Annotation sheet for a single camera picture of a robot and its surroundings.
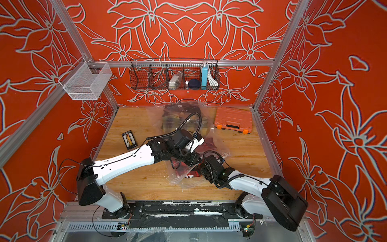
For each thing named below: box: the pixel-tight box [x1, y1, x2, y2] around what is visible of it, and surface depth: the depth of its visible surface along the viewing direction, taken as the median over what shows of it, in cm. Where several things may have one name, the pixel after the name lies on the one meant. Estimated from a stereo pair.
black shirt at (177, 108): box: [162, 102, 202, 117], surface depth 115 cm
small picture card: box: [121, 130, 138, 151], surface depth 100 cm
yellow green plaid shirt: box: [161, 111, 209, 134], surface depth 105 cm
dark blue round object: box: [188, 78, 202, 91], surface depth 97 cm
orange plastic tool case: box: [214, 106, 253, 135], surface depth 106 cm
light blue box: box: [201, 64, 209, 90], surface depth 90 cm
